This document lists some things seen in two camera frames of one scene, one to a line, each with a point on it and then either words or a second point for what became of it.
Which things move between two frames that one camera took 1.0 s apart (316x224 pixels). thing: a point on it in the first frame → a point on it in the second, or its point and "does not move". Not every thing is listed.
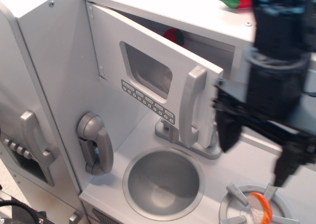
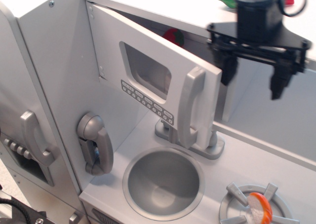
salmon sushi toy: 260,208 does not move
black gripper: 266,101 → 259,32
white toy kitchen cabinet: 106,113 does not move
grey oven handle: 74,219 does not move
